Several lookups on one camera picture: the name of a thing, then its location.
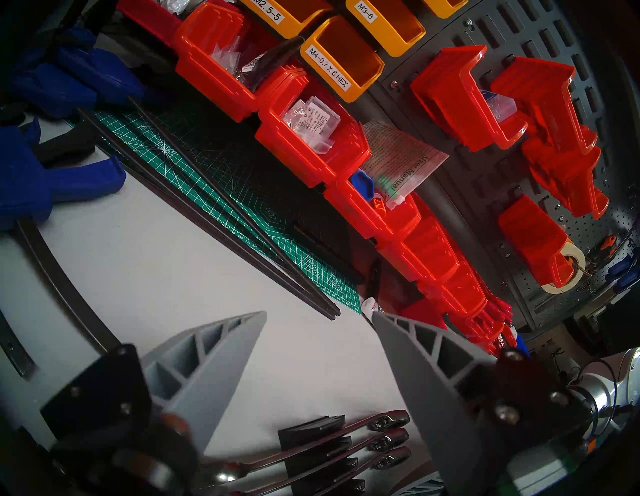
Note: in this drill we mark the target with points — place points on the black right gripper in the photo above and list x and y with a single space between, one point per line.
545 470

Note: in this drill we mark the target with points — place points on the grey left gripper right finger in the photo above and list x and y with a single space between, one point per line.
450 400

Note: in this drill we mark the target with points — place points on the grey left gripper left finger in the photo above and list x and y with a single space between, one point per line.
200 370

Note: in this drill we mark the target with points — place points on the large chrome ratchet wrench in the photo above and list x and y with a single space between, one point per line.
395 457
385 441

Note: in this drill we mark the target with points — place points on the largest chrome ratchet wrench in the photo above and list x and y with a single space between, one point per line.
387 420

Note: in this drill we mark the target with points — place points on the red labelled tube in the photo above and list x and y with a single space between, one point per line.
502 340

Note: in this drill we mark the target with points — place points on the red stacking parts bin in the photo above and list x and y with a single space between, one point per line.
460 295
300 155
360 216
485 320
150 17
425 250
210 85

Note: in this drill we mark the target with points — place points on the blue plastic bin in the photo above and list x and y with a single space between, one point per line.
522 345

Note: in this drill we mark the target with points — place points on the white glue bottle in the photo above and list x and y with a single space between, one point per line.
370 306

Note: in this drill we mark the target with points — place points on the long black rod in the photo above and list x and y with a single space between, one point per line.
200 214
240 220

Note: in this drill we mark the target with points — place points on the black steel clamp bar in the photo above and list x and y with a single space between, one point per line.
65 290
12 350

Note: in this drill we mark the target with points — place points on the green cutting mat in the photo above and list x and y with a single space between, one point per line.
215 190

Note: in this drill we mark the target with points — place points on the cream masking tape roll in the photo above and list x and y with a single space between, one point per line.
577 257

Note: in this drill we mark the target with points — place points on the orange black screwdriver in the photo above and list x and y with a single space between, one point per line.
607 242

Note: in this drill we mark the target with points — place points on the blue plastic cap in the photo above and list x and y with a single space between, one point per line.
362 184

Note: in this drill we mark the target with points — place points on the bagged user manual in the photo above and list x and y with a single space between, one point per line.
405 160

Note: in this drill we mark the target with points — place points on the large blue trigger clamp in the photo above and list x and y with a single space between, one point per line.
30 185

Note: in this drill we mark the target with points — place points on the clear bag of screws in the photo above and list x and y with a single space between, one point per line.
312 122

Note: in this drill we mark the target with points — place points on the clear plastic parts bag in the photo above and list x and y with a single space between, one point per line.
500 102

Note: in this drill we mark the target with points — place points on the dark antistatic bag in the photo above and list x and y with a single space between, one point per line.
260 60

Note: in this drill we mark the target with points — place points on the blue bar clamp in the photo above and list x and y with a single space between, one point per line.
100 70
50 87

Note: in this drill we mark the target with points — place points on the yellow bin labelled HEX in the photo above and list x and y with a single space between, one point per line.
345 65

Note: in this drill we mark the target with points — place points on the yellow bin labelled M2.5-5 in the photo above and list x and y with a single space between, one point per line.
285 10

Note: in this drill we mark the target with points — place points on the yellow bin labelled M3-6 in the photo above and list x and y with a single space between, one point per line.
390 25

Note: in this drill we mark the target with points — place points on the yellow bin labelled M3-4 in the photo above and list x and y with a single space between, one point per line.
445 5

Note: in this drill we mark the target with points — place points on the grey louvred wall panel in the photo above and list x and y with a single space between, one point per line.
475 190

